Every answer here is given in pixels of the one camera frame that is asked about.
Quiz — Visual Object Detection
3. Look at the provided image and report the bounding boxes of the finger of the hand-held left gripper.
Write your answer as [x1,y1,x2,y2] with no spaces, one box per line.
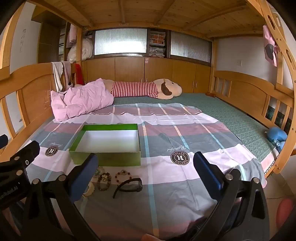
[0,140,41,178]
[0,134,9,150]

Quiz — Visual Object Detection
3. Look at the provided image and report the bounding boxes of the wooden bunk bed frame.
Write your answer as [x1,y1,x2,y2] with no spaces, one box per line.
[0,0,296,174]

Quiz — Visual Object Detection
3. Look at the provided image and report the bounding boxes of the shelf of folded clothes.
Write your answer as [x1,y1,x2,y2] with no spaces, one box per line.
[149,31,167,57]

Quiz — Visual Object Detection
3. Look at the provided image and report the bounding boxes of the wooden wall cabinets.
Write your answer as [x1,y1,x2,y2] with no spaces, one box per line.
[81,56,213,93]

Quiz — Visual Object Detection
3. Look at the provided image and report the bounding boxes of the wristwatch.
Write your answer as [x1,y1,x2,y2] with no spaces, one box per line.
[82,182,95,197]

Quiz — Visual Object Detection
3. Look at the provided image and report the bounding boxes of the green cardboard box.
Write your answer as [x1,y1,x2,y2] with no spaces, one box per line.
[69,123,141,167]

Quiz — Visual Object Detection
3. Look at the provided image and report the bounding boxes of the white grey towel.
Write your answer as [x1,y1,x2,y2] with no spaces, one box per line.
[51,61,71,92]

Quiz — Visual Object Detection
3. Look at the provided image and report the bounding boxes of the red cloth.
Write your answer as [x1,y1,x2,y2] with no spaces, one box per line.
[75,63,85,85]

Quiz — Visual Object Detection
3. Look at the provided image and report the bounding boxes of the red and white bead bracelet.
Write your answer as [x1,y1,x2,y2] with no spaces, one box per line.
[115,170,133,186]

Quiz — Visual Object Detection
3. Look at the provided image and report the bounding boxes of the pink quilt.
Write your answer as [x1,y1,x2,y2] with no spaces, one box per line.
[50,78,115,122]

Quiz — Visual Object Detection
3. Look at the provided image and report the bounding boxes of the dark brown bracelet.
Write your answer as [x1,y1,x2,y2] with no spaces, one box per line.
[97,172,112,192]

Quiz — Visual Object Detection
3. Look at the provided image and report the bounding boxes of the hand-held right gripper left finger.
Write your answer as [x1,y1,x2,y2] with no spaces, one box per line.
[22,153,102,241]

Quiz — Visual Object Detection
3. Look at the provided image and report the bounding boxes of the black watch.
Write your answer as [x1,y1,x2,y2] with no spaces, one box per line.
[112,178,143,199]

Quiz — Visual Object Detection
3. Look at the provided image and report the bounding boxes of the striped plush dog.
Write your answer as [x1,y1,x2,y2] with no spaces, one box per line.
[102,78,183,100]

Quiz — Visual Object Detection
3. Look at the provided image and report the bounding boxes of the white stuffed bags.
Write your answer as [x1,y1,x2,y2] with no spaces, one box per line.
[67,37,94,63]

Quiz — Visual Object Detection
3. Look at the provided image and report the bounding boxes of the pink hanging garment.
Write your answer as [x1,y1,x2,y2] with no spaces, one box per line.
[66,23,77,48]

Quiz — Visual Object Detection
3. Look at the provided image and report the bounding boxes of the frosted glass window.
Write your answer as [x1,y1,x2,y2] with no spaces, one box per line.
[94,28,148,56]
[170,31,212,63]

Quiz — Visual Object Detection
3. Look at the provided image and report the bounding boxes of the plaid bedsheet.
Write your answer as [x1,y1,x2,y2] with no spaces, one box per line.
[26,103,267,241]

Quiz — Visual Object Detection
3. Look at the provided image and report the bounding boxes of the pink hanging cloth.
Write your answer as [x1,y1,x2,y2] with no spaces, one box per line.
[262,25,279,67]

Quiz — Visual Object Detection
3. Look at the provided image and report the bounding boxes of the pink round stool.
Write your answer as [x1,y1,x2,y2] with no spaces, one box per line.
[276,198,296,224]

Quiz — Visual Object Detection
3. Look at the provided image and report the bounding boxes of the blue plush toy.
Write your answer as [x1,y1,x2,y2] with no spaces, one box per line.
[267,126,288,153]

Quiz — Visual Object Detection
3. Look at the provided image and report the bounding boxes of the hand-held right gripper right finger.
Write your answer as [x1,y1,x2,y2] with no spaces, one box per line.
[190,152,266,241]

